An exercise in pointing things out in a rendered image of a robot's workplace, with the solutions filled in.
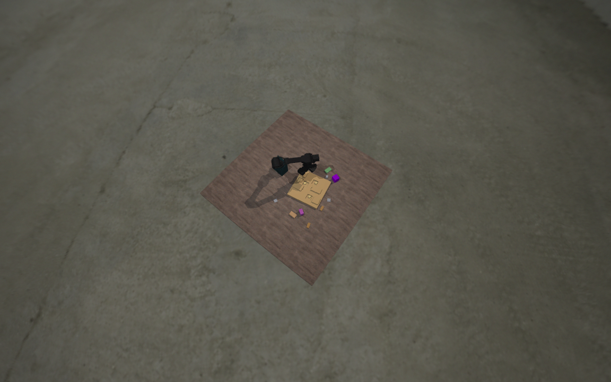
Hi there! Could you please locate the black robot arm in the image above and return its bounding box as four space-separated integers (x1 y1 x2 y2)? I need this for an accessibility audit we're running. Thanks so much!
271 153 319 172

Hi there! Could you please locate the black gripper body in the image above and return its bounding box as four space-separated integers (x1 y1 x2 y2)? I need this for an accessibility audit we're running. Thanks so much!
298 163 310 175

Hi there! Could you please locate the tan puzzle board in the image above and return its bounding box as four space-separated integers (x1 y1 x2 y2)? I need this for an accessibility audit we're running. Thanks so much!
287 171 331 209

